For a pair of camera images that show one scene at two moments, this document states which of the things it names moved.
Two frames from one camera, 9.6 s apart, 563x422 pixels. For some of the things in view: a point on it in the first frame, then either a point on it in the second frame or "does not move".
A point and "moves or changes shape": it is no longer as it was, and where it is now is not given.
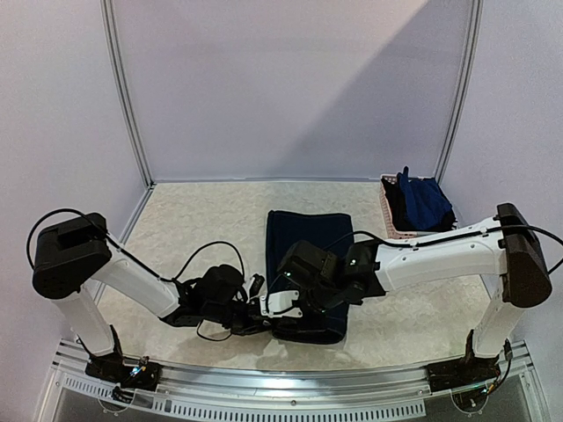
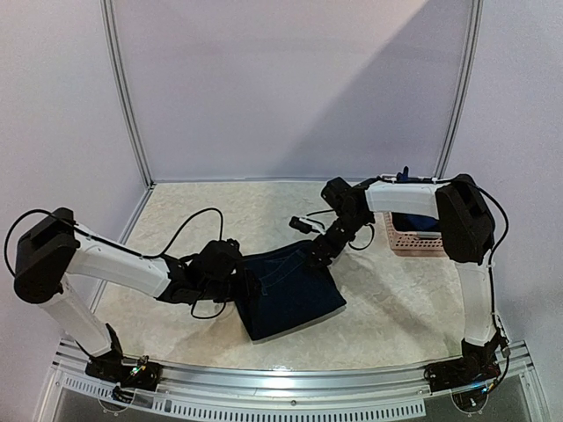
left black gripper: x=255 y=323 -> x=245 y=287
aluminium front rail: x=392 y=392 does not move
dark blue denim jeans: x=285 y=229 moves or changes shape
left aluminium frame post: x=118 y=59 does not move
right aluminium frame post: x=464 y=96 does not move
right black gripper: x=318 y=303 -> x=320 y=253
